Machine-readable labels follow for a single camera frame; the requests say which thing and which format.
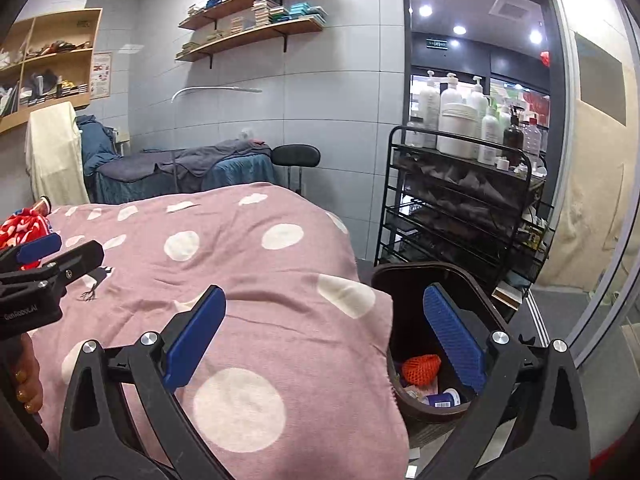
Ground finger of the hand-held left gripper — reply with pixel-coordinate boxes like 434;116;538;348
0;232;63;272
0;240;106;291

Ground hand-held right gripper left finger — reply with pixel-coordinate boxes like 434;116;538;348
60;285;231;480

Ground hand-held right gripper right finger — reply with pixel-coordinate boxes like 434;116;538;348
415;282;591;480

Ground red patterned packet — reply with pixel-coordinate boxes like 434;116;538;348
0;199;57;271

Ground white capped bottle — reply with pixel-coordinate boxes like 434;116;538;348
421;388;462;409

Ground brown plastic trash bin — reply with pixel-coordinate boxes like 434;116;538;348
371;260;518;423

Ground person's left hand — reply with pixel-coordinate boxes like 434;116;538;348
15;344;46;415

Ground orange foam net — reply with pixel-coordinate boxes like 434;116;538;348
401;354;443;387

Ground white flat box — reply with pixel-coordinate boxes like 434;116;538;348
492;282;527;312

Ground cream towel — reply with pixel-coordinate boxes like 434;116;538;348
25;101;92;206

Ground pink polka dot blanket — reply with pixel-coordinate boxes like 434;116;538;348
0;182;411;480

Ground black metal rack cart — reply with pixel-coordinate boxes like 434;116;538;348
374;126;556;301

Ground grey bed cover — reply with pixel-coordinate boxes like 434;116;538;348
97;139;274;184

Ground blue massage bed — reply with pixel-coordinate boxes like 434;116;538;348
80;115;277;206

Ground large white jar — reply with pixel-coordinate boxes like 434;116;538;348
437;103;480;159

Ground black round stool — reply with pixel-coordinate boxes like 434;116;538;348
271;144;321;196

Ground pale green bottle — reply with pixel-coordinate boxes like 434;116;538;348
480;97;504;162

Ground wooden cubby cabinet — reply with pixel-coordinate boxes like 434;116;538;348
0;7;104;134

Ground dark brown pump bottle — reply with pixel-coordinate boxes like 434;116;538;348
502;105;525;154

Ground clear plastic bottle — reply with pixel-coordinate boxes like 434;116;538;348
522;116;542;157

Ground white pump bottle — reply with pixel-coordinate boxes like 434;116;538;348
417;71;441;134
468;76;489;122
440;73;474;107

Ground wall poster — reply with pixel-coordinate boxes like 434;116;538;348
90;52;112;100

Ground glass door frame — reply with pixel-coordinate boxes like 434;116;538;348
542;0;640;371

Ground wooden wall shelves with books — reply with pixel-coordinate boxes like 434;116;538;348
177;0;328;56

